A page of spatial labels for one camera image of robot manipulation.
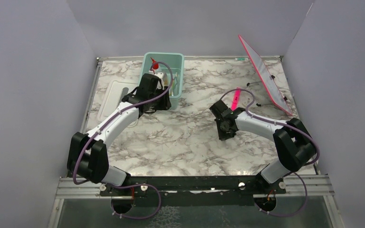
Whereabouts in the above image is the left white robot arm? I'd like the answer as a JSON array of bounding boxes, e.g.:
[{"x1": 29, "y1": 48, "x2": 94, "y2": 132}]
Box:
[{"x1": 67, "y1": 73, "x2": 171, "y2": 195}]

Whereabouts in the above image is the pink framed whiteboard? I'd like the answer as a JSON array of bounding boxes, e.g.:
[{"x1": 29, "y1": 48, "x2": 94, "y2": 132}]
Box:
[{"x1": 238, "y1": 35, "x2": 292, "y2": 116}]

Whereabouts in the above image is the white red-capped wash bottle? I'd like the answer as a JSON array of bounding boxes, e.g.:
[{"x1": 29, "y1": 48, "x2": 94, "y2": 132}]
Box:
[{"x1": 149, "y1": 57, "x2": 161, "y2": 75}]

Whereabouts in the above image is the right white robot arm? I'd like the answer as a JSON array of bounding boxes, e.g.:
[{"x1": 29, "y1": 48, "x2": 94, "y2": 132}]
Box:
[{"x1": 209, "y1": 100, "x2": 317, "y2": 193}]

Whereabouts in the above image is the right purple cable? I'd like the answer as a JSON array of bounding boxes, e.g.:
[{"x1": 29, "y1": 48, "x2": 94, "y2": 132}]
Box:
[{"x1": 220, "y1": 88, "x2": 320, "y2": 219}]

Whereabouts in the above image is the white bin lid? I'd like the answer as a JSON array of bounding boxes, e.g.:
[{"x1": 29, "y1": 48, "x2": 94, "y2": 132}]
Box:
[{"x1": 97, "y1": 79, "x2": 137, "y2": 122}]

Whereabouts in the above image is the green capped marker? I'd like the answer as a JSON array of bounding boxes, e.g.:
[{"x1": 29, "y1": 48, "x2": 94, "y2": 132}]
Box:
[{"x1": 235, "y1": 57, "x2": 249, "y2": 61}]

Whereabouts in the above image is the purple cable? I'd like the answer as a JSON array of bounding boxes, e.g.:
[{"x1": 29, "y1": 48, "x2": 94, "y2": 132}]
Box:
[
  {"x1": 72, "y1": 61, "x2": 174, "y2": 220},
  {"x1": 220, "y1": 88, "x2": 320, "y2": 219}
]

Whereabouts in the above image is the pink highlighter marker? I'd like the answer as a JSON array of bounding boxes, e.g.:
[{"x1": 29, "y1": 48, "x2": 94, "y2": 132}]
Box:
[{"x1": 231, "y1": 87, "x2": 241, "y2": 111}]

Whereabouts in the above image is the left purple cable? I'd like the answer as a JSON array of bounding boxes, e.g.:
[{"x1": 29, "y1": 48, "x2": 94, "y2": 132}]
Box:
[{"x1": 72, "y1": 61, "x2": 174, "y2": 220}]

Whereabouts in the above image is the teal plastic bin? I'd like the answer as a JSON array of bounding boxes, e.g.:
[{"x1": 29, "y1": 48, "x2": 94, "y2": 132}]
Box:
[{"x1": 137, "y1": 52, "x2": 186, "y2": 110}]

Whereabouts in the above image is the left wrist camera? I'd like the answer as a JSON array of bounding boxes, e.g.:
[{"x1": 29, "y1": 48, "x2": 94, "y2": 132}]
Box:
[{"x1": 154, "y1": 72, "x2": 167, "y2": 90}]

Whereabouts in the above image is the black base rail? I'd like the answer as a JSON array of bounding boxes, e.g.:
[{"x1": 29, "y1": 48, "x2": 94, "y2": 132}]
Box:
[{"x1": 100, "y1": 175, "x2": 286, "y2": 207}]

